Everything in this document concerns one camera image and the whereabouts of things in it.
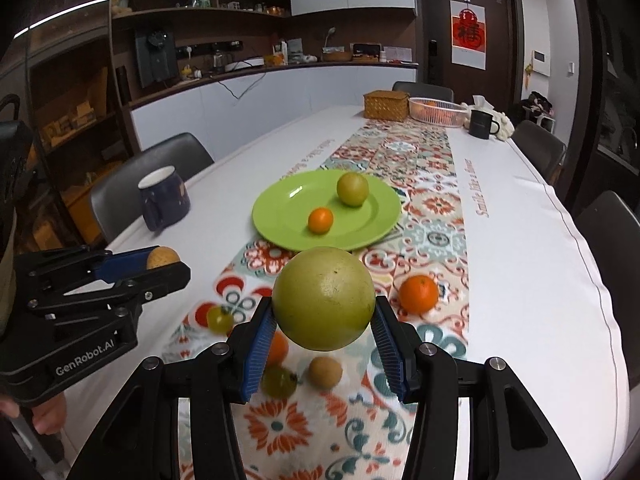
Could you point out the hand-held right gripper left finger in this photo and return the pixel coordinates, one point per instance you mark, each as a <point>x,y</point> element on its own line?
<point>257,355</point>

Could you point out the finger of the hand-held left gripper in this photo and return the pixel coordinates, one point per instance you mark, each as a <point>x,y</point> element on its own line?
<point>160,280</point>
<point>122,265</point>

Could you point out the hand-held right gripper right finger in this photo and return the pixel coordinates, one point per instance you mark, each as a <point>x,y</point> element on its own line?
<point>389,355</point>

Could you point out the small brown round fruit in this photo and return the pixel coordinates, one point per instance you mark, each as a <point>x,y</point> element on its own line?
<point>325,371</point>
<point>164,256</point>

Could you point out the large green pomelo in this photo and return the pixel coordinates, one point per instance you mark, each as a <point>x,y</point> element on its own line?
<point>324,297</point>

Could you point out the green plate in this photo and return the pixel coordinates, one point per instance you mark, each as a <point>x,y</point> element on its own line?
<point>285,215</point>

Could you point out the person's left hand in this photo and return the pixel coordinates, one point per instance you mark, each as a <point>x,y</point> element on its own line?
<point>47,417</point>

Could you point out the small tangerine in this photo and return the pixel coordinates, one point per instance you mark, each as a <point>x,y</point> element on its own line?
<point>320,220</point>
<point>279,347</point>

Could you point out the green grape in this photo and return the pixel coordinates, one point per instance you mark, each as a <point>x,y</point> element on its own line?
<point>280,382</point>
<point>220,318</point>

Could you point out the orange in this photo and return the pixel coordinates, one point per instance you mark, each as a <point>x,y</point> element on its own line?
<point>419,294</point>

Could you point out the navy blue mug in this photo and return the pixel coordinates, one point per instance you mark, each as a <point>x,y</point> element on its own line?
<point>170,200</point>

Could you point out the grey chair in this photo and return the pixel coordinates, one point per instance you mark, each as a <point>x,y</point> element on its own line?
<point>537,147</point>
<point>612,250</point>
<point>425,91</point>
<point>150,155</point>

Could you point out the patterned table runner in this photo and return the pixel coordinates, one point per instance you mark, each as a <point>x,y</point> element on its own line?
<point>430,210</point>

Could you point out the glass display cabinet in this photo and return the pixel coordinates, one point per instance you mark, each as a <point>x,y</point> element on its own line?
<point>65,110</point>

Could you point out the green round fruit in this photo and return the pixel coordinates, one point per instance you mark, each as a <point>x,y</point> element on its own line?
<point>352,188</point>

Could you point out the white plastic basket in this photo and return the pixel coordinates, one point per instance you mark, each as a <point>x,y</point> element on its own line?
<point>440,112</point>

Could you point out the black mug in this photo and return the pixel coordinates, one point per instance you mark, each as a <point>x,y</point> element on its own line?
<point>481,124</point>

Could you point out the wicker box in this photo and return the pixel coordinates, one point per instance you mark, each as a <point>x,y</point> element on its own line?
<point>386,105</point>

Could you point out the white crumpled cloth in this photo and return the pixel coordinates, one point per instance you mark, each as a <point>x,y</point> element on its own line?
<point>505,129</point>

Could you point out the wicker tray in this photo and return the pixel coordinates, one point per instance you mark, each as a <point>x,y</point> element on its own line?
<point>336,56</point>

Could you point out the dark bag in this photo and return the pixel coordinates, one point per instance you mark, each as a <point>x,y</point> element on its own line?
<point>537,106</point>

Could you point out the white desk lamp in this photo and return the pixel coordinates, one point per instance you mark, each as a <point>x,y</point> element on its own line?
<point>330,40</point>

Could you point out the red and white door poster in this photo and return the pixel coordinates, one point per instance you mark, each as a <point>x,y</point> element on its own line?
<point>468,35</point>

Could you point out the dark wooden door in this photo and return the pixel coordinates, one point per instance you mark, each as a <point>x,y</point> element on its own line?
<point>435,20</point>

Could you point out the wooden wall shelf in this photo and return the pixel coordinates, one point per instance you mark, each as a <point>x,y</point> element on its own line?
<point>200,25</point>

